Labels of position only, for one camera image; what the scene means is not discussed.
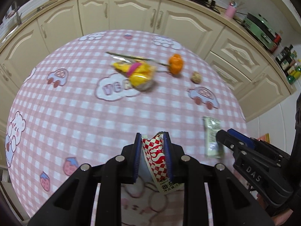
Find red white checkered snack packet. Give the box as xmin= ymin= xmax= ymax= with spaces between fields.
xmin=142 ymin=132 xmax=184 ymax=194

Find cream kitchen cabinets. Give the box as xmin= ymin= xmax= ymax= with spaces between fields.
xmin=0 ymin=0 xmax=297 ymax=135

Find person's hand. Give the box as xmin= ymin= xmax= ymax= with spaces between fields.
xmin=272 ymin=209 xmax=301 ymax=226

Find pale green sachet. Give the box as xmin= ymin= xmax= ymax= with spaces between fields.
xmin=203 ymin=116 xmax=224 ymax=159

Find pink checkered tablecloth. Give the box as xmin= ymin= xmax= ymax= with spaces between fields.
xmin=5 ymin=30 xmax=247 ymax=216

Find small beige crumpled ball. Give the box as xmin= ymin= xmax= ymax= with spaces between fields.
xmin=190 ymin=71 xmax=202 ymax=84

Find yellow candy wrapper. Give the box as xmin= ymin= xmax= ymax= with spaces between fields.
xmin=112 ymin=61 xmax=156 ymax=91

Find orange flower with stem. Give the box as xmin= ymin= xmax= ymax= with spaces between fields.
xmin=106 ymin=52 xmax=184 ymax=76

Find bottles on counter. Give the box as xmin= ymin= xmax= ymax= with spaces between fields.
xmin=275 ymin=45 xmax=300 ymax=85

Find green electric grill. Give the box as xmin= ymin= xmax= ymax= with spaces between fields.
xmin=242 ymin=13 xmax=282 ymax=53

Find pink utensil cup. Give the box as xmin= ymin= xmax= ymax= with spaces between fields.
xmin=224 ymin=0 xmax=244 ymax=19

